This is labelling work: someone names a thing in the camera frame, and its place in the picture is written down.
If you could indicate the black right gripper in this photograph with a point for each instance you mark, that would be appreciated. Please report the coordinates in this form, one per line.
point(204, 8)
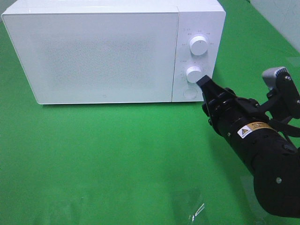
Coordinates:
point(222, 104)

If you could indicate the round microwave door button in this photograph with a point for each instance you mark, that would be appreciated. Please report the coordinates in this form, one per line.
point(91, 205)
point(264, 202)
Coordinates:
point(190, 93)

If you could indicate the white microwave knob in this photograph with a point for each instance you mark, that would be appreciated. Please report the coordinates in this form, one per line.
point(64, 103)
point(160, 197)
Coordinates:
point(194, 74)
point(198, 45)

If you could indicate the white microwave door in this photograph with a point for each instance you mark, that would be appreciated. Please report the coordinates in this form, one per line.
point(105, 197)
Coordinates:
point(96, 58)

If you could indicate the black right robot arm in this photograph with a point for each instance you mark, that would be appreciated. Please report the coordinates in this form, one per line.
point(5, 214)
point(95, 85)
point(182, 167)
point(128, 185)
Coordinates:
point(271, 159)

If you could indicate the green table cloth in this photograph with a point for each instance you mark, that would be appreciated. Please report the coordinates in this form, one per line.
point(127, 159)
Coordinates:
point(113, 164)

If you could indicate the clear tape patch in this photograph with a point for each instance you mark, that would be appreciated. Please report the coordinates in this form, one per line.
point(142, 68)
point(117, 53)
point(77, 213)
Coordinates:
point(188, 207)

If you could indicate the white microwave oven body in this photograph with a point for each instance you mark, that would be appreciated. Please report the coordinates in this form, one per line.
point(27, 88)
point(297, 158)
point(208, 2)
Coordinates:
point(195, 17)

